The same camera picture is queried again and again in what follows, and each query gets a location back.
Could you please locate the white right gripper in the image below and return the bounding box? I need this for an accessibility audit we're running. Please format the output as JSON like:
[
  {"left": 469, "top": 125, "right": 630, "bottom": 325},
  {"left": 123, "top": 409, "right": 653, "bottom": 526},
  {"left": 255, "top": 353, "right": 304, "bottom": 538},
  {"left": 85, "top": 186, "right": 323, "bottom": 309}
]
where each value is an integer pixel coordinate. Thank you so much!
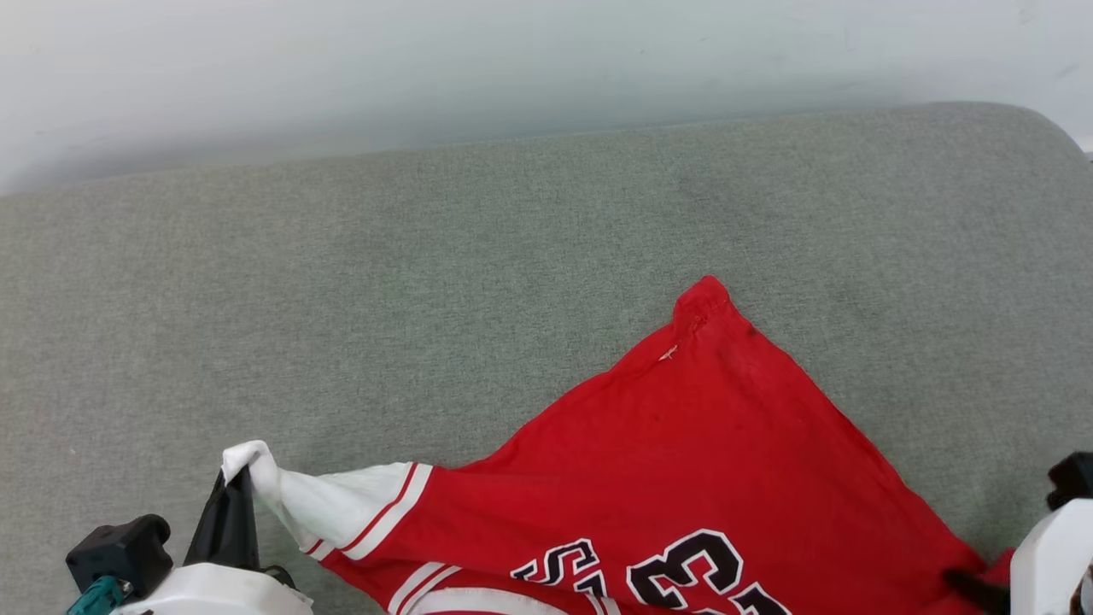
[{"left": 944, "top": 500, "right": 1093, "bottom": 615}]

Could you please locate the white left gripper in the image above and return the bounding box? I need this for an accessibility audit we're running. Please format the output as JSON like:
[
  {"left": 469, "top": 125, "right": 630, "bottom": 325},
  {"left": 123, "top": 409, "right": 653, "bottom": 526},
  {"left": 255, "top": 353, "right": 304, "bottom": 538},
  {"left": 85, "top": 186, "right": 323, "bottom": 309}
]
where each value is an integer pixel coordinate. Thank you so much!
[{"left": 111, "top": 466, "right": 315, "bottom": 615}]

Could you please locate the red basketball jersey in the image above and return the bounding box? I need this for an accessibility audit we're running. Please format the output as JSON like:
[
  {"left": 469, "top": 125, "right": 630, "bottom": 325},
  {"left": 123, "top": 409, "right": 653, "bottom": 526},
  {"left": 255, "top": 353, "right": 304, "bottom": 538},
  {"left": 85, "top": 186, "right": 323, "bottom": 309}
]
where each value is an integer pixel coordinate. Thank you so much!
[{"left": 220, "top": 275, "right": 1017, "bottom": 615}]

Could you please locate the grey fabric sofa cushion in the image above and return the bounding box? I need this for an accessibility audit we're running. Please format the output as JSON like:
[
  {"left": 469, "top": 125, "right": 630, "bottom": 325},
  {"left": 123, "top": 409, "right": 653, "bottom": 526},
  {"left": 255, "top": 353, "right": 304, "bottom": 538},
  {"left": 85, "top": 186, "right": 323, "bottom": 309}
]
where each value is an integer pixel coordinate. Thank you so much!
[{"left": 0, "top": 102, "right": 1093, "bottom": 615}]

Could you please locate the teal left camera connector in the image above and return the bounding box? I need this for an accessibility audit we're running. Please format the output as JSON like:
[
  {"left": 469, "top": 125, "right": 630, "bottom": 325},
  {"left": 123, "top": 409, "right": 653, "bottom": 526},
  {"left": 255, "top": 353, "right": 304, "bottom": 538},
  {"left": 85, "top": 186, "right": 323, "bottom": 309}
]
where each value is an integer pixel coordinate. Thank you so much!
[{"left": 67, "top": 577, "right": 133, "bottom": 615}]

